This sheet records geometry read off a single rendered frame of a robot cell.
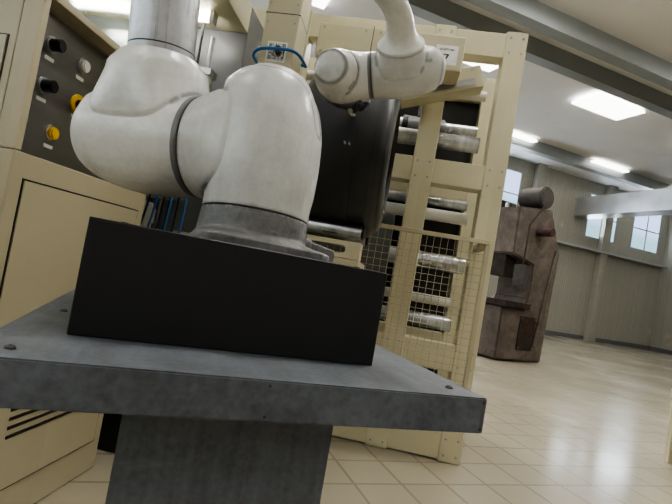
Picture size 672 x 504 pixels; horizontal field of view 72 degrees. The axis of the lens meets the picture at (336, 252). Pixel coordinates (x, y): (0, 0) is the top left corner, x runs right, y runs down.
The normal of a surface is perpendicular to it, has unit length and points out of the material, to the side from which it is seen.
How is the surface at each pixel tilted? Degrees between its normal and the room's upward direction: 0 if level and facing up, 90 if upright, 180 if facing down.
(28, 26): 90
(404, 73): 134
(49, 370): 90
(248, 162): 89
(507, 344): 90
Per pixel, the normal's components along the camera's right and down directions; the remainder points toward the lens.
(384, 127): 0.59, -0.04
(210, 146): -0.34, -0.07
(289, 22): -0.11, -0.06
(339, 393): 0.34, 0.02
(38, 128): 0.98, 0.17
